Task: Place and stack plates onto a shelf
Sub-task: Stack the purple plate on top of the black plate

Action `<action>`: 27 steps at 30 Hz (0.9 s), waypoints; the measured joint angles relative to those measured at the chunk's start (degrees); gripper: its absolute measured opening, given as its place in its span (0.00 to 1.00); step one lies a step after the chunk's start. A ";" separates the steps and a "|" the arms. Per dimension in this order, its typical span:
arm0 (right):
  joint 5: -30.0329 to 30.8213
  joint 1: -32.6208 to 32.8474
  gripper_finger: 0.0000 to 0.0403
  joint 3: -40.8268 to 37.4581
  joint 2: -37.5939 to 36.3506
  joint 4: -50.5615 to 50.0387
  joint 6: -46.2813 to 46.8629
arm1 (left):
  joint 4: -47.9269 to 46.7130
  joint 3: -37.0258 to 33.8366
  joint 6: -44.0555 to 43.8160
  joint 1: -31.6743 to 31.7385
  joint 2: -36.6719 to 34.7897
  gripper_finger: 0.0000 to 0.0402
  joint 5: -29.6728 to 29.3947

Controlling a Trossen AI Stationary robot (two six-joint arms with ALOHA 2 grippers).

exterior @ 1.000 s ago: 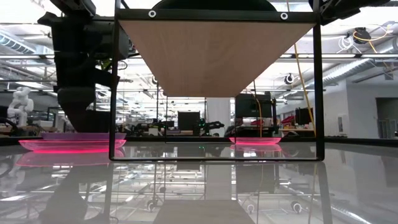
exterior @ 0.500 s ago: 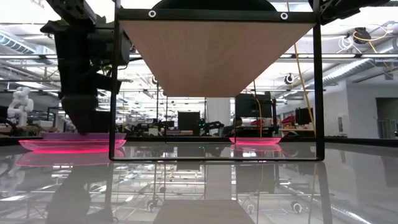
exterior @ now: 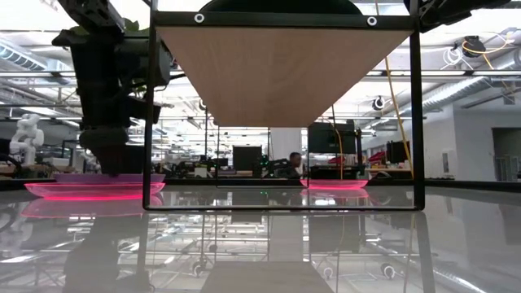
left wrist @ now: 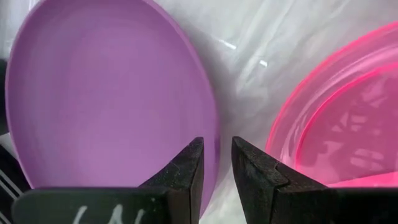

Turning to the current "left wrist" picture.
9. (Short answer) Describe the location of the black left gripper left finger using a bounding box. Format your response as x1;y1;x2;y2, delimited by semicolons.
12;136;205;224

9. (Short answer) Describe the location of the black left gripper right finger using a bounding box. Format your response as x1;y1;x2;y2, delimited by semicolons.
231;136;398;224

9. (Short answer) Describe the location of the translucent pink plate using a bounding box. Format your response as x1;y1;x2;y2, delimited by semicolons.
265;21;398;188

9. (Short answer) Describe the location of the purple plate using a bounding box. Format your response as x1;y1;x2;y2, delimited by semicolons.
4;0;221;218

